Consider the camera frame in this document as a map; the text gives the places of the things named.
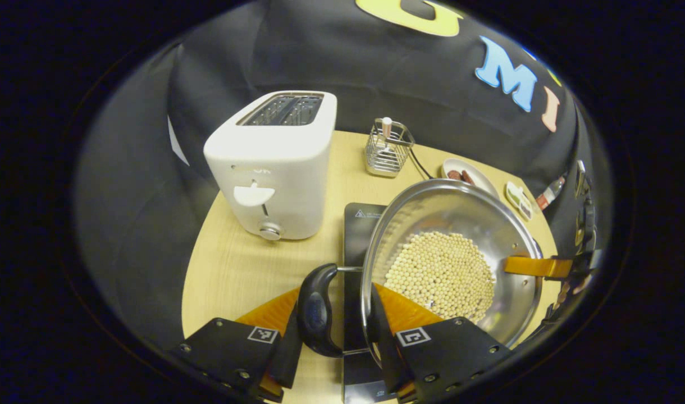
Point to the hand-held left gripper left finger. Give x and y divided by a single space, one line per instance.
236 350

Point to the white round plate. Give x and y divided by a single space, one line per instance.
483 178

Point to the brown meat patty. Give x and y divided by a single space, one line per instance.
453 175
468 177

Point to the white toaster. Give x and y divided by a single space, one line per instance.
275 168

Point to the black induction cooktop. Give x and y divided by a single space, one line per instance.
356 235

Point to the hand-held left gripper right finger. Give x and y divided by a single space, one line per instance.
449 353

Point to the clear plastic water bottle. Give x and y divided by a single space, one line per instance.
550 193

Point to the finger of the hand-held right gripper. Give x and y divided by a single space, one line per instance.
533 266

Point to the white divided bean dish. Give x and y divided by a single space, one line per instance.
519 199

